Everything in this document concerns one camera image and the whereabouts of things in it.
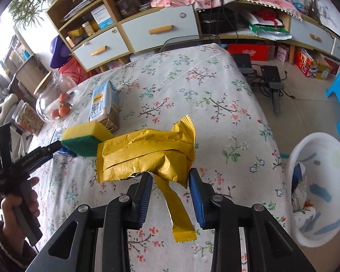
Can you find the long low wooden cabinet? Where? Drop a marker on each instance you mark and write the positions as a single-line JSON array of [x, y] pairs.
[[294, 38]]

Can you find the small pale blue drawer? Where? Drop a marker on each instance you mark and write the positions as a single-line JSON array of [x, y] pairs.
[[102, 45]]

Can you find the red picture box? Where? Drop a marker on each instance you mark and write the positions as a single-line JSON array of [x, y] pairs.
[[311, 63]]

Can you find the yellow pill bottle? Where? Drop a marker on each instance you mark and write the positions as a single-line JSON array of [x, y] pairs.
[[87, 28]]

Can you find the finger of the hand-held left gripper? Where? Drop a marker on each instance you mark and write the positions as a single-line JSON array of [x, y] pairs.
[[53, 147]]

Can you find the white and blue box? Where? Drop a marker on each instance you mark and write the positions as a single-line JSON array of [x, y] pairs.
[[102, 17]]

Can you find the dried twigs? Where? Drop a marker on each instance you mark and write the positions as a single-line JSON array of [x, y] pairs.
[[314, 2]]

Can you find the yellow foil wrapper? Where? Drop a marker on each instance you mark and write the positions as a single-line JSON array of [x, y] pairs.
[[147, 153]]

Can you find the plain red box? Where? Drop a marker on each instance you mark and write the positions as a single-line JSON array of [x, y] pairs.
[[252, 52]]

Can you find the light blue milk carton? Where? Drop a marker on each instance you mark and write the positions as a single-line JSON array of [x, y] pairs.
[[102, 104]]

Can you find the orange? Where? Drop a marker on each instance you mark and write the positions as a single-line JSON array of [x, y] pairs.
[[63, 97], [54, 114], [64, 110]]

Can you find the black floor device with stand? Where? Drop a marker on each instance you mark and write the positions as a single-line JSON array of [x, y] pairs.
[[272, 75]]

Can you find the person's left hand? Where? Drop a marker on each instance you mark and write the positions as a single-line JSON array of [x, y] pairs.
[[10, 215]]

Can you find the green box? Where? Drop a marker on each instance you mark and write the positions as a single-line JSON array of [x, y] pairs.
[[267, 29]]

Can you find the green and yellow sponge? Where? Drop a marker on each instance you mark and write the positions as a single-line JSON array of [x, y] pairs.
[[85, 140]]

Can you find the wooden side shelf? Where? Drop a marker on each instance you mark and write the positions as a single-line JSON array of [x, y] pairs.
[[25, 68]]

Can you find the wooden shelf cabinet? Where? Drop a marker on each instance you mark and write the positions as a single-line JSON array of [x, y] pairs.
[[117, 11]]

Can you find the person's left forearm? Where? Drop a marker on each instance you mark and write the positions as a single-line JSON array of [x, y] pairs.
[[5, 253]]

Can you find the glass jar wooden lid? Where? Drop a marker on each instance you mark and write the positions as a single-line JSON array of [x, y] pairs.
[[46, 102]]

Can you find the wide pale blue drawer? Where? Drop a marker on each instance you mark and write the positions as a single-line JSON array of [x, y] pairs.
[[158, 22]]

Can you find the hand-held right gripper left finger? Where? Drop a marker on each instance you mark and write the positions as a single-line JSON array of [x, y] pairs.
[[144, 201]]

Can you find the dark storage jar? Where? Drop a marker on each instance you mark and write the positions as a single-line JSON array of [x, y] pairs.
[[126, 5]]

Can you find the plastic snack jar red label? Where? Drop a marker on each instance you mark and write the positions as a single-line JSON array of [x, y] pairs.
[[28, 121]]

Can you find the white drawing sheet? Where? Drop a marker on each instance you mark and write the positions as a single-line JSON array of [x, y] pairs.
[[330, 14]]

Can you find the pale blue cabinet drawer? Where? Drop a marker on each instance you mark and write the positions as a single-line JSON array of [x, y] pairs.
[[311, 35]]

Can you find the white plastic basin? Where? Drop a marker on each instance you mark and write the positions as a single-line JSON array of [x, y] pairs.
[[328, 153]]

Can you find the red cloth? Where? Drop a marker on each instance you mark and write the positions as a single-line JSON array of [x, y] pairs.
[[267, 15]]

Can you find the yellow box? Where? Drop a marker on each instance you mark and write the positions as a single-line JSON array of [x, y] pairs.
[[75, 33]]

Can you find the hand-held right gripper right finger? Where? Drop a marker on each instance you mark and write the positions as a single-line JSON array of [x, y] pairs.
[[198, 201]]

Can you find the plush toy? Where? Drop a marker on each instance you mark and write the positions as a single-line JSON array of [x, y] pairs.
[[2, 109]]

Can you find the floral tablecloth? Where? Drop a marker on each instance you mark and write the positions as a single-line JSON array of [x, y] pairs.
[[215, 104]]

